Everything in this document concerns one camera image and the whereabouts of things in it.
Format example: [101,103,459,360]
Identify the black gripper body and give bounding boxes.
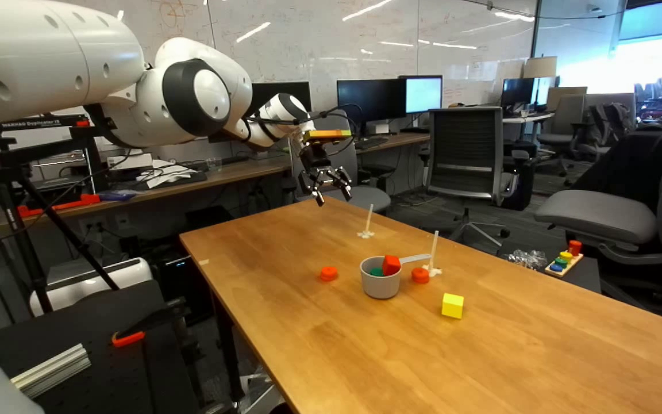
[299,141,340,188]

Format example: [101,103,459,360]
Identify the red-orange cube block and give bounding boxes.
[318,266,340,280]

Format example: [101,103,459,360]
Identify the grey plastic pot with handle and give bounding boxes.
[359,253,428,300]

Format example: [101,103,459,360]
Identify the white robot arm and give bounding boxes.
[0,0,352,197]

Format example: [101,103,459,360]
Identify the black computer monitor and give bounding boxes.
[335,78,405,130]

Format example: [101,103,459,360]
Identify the orange round block with hole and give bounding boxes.
[381,255,400,276]

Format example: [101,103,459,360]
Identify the lit computer monitor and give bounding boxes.
[405,76,444,116]

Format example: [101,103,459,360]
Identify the small orange round block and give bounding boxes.
[412,266,430,285]

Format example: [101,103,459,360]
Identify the black mesh office chair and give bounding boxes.
[424,107,530,249]

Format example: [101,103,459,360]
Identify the yellow cube block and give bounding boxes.
[441,292,464,321]

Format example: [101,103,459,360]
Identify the colourful wooden stacking toy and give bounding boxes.
[544,239,583,276]

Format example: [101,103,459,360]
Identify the long wooden desk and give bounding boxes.
[13,134,428,225]

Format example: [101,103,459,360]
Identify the grey office chair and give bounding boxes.
[535,131,662,304]

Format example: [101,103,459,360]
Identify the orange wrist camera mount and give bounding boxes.
[304,130,352,141]

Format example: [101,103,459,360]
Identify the black camera tripod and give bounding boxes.
[0,116,117,312]

